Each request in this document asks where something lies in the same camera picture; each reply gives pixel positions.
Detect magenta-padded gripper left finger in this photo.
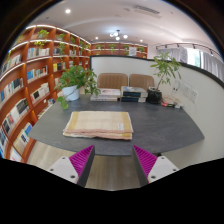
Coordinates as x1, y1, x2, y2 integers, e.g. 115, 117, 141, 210
46, 144, 96, 188

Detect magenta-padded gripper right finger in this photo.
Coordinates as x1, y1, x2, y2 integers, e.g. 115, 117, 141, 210
132, 144, 180, 188

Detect yellow striped towel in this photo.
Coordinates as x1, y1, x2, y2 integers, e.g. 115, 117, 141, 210
62, 110, 134, 141

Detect small tree in black pot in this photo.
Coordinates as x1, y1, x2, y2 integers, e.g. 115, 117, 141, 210
146, 51, 183, 105

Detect leafy plant in white pot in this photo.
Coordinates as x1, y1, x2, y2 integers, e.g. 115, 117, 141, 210
54, 64, 101, 111

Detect stack of dark books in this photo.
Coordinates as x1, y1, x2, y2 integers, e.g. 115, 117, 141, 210
119, 85, 149, 103

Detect white table card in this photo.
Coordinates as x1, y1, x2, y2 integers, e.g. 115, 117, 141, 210
171, 79, 183, 100

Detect stack of white books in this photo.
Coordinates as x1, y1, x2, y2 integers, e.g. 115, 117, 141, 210
89, 87, 122, 102

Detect tan upholstered chair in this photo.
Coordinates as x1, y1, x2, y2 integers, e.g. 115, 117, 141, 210
96, 72, 129, 90
128, 73, 156, 91

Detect orange wooden bookshelf unit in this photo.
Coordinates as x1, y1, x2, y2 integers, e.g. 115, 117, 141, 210
0, 24, 92, 163

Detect white curtains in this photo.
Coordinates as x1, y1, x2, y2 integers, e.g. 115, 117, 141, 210
163, 46, 224, 83

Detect white standing banner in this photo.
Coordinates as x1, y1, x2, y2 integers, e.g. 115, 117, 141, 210
179, 46, 189, 64

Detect white framed sign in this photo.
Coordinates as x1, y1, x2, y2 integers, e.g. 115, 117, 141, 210
128, 46, 138, 57

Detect ceiling lamp with round bulbs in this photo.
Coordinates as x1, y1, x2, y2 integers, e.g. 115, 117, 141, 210
109, 29, 129, 42

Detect recessed ceiling lights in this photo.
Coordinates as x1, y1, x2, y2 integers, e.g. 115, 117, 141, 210
64, 7, 148, 44

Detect ceiling air vent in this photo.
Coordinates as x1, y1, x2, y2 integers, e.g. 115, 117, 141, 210
132, 3, 162, 18

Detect white wall socket panel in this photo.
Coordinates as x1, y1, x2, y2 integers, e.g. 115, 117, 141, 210
181, 83, 199, 104

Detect long orange wall shelf unit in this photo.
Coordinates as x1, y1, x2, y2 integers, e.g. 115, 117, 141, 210
90, 41, 149, 60

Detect black track light rail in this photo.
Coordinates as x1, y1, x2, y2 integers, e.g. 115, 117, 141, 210
155, 42, 214, 56

